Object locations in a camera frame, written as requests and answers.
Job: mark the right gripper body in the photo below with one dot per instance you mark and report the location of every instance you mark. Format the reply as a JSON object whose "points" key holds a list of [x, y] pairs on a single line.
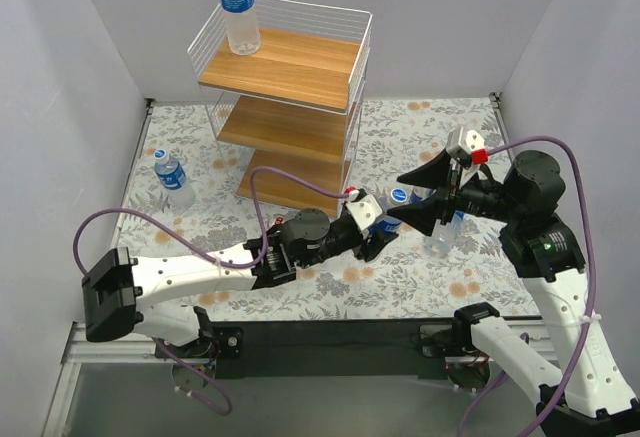
{"points": [[448, 197]]}

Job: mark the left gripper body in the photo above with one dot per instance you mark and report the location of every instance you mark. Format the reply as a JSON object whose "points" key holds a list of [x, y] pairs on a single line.
{"points": [[364, 241]]}

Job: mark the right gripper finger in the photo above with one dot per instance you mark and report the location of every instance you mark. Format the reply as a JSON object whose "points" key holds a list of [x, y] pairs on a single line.
{"points": [[421, 216], [430, 175]]}

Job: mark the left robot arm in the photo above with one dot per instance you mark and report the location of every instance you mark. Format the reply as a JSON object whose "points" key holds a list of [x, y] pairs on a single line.
{"points": [[123, 294]]}

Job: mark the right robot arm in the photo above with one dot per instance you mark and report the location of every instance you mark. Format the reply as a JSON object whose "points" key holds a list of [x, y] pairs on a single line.
{"points": [[583, 393]]}

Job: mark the right Red Bull can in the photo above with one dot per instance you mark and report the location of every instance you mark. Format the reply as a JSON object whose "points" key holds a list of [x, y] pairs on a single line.
{"points": [[419, 194]]}

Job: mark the lying Pocari Sweat bottle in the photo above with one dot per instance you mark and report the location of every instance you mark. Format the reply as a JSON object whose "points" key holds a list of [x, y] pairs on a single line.
{"points": [[443, 238]]}

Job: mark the floral tablecloth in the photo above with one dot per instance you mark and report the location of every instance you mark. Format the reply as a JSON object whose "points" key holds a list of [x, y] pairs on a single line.
{"points": [[405, 281]]}

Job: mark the small Pocari Sweat bottle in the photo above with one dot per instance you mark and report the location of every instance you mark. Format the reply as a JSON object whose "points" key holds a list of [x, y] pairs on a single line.
{"points": [[173, 179]]}

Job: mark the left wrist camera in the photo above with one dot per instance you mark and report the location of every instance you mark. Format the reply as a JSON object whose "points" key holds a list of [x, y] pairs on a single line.
{"points": [[363, 208]]}

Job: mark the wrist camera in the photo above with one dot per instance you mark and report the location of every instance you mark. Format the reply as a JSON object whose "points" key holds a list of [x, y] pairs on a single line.
{"points": [[466, 147], [363, 208]]}

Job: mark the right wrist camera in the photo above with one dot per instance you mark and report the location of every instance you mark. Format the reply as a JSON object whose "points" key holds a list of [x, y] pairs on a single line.
{"points": [[466, 147]]}

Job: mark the white wire wooden shelf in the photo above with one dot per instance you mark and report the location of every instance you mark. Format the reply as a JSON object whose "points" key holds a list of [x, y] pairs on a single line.
{"points": [[294, 106]]}

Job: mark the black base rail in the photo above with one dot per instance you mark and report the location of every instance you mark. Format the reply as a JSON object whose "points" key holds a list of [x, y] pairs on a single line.
{"points": [[319, 348]]}

